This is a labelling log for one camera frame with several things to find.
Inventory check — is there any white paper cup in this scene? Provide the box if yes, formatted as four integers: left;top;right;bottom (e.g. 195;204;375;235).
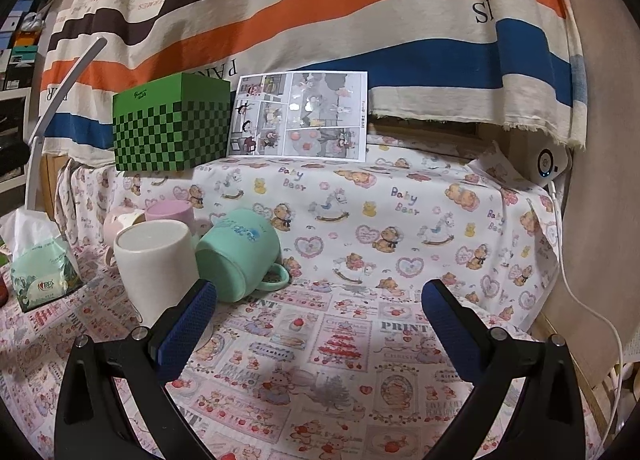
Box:
114;219;198;328

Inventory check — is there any green tissue pack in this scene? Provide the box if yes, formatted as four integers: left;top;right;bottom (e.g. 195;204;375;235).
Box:
1;207;84;313

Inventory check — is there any baby bear print cloth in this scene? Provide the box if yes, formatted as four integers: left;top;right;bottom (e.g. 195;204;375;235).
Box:
54;136;559;329

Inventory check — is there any mint green mug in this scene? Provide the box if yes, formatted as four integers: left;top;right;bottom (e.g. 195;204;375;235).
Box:
195;209;291;303

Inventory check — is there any white mug with pink lid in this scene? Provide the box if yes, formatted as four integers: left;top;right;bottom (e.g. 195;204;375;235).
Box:
144;200;212;238

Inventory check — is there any green checkered box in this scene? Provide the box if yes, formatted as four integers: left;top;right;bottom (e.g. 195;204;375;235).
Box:
113;73;231;172

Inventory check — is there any comic picture card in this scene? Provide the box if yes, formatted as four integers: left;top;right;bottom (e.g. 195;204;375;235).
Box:
227;71;369;162

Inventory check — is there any white shelf unit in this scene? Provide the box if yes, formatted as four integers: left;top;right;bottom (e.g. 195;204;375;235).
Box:
1;0;54;183

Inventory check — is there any striped cloth backdrop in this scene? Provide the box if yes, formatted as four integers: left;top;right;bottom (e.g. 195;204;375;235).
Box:
40;0;587;166

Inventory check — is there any white cable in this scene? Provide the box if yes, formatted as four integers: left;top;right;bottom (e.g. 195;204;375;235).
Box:
546;179;629;446

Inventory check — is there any white device with blue ring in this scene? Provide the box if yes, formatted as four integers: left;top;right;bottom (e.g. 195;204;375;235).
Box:
525;134;572;187

